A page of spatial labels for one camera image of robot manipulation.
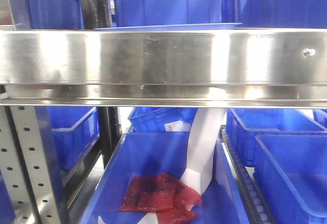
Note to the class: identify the blue plastic tray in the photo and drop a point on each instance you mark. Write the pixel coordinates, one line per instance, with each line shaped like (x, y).
(182, 27)

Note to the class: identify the blue bin rear centre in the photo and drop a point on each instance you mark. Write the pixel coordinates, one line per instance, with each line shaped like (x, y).
(174, 119)

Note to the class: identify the white paper strip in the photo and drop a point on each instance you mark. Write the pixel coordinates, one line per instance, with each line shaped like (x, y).
(186, 155)

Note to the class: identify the blue bin with red bags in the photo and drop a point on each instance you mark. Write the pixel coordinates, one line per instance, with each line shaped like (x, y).
(221, 201)

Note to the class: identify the blue bin rear right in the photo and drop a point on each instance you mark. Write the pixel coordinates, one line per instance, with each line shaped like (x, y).
(243, 124)

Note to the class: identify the blue bin lower left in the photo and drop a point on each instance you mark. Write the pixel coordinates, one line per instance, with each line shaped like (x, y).
(74, 128)

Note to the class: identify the blue bin upper centre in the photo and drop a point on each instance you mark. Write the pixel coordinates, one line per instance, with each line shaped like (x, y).
(131, 13)

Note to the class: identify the black roller track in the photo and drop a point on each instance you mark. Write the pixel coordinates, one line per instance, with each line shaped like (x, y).
(256, 209)

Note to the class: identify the blue bin lower right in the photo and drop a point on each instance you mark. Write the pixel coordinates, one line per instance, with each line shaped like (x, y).
(291, 174)

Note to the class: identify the blue bin upper right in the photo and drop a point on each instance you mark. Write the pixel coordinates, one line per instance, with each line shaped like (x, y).
(275, 13)

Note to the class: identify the blue bin upper left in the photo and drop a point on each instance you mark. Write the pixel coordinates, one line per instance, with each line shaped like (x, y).
(56, 14)

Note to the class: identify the stainless steel shelf rail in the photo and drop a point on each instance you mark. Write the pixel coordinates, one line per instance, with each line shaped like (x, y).
(256, 68)

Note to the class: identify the perforated steel shelf post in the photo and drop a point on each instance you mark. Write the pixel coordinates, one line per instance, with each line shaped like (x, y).
(30, 167)

